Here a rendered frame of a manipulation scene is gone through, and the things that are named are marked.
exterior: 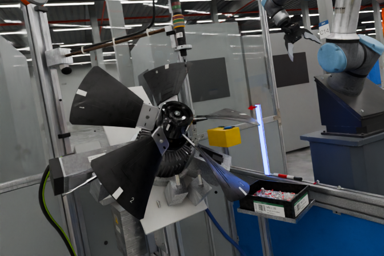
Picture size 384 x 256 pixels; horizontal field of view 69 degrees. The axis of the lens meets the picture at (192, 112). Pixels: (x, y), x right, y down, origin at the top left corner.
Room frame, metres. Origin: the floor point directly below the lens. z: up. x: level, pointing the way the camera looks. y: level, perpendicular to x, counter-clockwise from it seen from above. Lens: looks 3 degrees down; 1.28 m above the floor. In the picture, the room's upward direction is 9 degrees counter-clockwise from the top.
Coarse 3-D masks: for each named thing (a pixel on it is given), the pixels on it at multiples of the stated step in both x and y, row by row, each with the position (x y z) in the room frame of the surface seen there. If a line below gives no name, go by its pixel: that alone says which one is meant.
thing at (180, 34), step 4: (176, 28) 1.07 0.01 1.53; (180, 28) 1.06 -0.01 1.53; (184, 28) 1.08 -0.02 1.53; (176, 32) 1.07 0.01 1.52; (180, 32) 1.06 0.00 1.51; (184, 32) 1.07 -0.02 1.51; (176, 36) 1.08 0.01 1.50; (180, 36) 1.06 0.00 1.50; (184, 36) 1.07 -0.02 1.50; (180, 40) 1.06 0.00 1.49; (184, 40) 1.07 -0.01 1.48; (180, 44) 1.06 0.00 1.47; (184, 44) 1.06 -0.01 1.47; (180, 52) 1.08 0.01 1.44; (184, 52) 1.07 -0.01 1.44
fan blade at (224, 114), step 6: (210, 114) 1.17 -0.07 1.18; (216, 114) 1.14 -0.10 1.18; (222, 114) 1.13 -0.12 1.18; (228, 114) 1.14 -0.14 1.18; (234, 114) 1.16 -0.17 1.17; (240, 114) 1.18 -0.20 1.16; (234, 120) 1.07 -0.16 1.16; (240, 120) 1.08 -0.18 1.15; (246, 120) 1.10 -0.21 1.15; (252, 120) 1.13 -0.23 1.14
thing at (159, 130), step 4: (160, 128) 0.96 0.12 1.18; (156, 132) 0.94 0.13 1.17; (160, 132) 0.96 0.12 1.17; (152, 136) 0.92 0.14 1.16; (156, 136) 0.94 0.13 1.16; (160, 136) 0.96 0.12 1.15; (164, 136) 0.97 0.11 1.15; (156, 140) 0.93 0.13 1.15; (164, 140) 0.97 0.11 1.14; (160, 144) 0.95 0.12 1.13; (164, 144) 0.97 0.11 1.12; (168, 144) 0.99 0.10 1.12; (160, 148) 0.95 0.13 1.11; (164, 152) 0.96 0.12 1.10
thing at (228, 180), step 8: (200, 152) 0.91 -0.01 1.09; (208, 160) 0.90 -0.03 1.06; (216, 168) 0.89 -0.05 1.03; (224, 168) 1.00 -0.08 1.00; (216, 176) 0.85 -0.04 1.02; (224, 176) 0.89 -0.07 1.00; (232, 176) 0.96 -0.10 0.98; (224, 184) 0.84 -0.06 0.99; (232, 184) 0.88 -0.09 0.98; (240, 184) 0.94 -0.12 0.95; (248, 184) 1.00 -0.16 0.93; (224, 192) 0.81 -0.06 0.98; (232, 192) 0.84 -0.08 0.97; (240, 192) 0.87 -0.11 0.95; (248, 192) 0.92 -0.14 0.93; (232, 200) 0.81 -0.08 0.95
